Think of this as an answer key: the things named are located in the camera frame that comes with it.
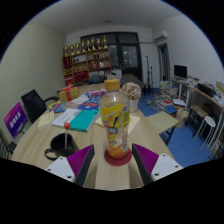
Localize white paper sheet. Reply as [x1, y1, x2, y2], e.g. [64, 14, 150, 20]
[71, 95, 89, 105]

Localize dark glass door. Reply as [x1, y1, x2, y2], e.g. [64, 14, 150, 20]
[80, 31, 144, 82]

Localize yellow gift box red ribbon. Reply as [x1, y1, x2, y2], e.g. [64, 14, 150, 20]
[58, 83, 81, 103]

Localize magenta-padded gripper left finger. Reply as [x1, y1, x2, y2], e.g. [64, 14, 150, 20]
[44, 144, 96, 188]

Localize wooden shelf unit with trophies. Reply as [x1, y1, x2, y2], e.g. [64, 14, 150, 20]
[62, 35, 113, 86]

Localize cluttered wooden side desk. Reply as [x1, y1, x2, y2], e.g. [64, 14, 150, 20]
[171, 78, 224, 148]

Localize pink flowers in white pot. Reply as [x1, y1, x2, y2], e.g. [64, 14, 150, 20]
[120, 81, 143, 113]

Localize black tripod stand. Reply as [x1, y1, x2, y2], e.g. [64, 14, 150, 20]
[144, 55, 155, 88]

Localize blue and red book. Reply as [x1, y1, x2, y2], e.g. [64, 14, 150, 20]
[77, 100, 101, 112]

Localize small beige side table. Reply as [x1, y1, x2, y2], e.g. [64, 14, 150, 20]
[145, 110, 180, 146]

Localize large beige notebook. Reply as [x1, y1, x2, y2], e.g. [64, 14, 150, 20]
[94, 114, 141, 135]

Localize grey armchair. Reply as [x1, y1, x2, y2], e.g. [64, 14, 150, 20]
[119, 73, 145, 90]

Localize yellow-labelled drink bottle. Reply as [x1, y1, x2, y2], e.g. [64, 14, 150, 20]
[98, 78, 131, 160]

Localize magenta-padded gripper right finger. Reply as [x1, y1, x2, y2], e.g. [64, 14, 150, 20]
[131, 143, 184, 186]

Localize pink box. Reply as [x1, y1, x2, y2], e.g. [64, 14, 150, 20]
[86, 88, 108, 99]

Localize small beige notebook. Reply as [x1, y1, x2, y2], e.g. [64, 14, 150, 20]
[37, 110, 55, 130]

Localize black mug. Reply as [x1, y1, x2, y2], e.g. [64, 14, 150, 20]
[44, 132, 80, 161]

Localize teal book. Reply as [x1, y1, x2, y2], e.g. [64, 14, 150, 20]
[69, 109, 100, 133]

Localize red-tipped stirrer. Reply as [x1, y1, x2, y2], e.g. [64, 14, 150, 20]
[63, 122, 71, 150]

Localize stack of books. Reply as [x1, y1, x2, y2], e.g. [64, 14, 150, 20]
[159, 79, 179, 108]

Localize black office chair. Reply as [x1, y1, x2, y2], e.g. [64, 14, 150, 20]
[20, 89, 60, 124]

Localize blue red magazine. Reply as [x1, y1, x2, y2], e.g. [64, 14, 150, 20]
[48, 102, 68, 114]

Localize dark grey chair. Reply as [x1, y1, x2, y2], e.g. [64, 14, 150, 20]
[87, 75, 107, 85]

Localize white air conditioner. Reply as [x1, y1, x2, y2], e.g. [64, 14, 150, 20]
[153, 30, 169, 44]

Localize white booklet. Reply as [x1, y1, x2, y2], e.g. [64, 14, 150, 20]
[51, 108, 82, 128]

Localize purple sign board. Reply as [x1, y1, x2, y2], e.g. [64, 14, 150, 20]
[3, 101, 29, 139]

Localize black computer monitor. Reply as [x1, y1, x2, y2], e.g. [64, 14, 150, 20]
[173, 64, 188, 80]

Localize white round stool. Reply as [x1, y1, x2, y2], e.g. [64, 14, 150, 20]
[194, 115, 218, 148]

